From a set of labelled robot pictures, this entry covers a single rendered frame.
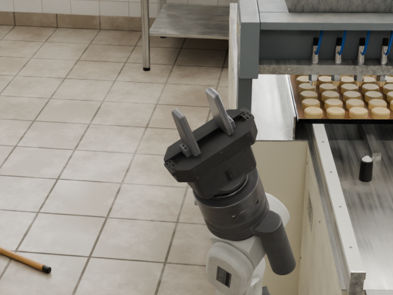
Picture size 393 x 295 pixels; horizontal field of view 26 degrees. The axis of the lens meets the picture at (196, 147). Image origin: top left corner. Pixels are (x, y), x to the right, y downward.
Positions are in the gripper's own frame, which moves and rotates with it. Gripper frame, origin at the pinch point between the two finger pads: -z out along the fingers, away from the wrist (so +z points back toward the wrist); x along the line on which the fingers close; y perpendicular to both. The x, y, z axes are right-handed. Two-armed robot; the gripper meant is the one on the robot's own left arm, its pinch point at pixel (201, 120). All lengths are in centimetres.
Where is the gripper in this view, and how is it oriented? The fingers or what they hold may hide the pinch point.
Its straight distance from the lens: 102.0
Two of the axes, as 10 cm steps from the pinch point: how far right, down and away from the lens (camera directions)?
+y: 4.9, 5.0, -7.1
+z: 2.8, 6.9, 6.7
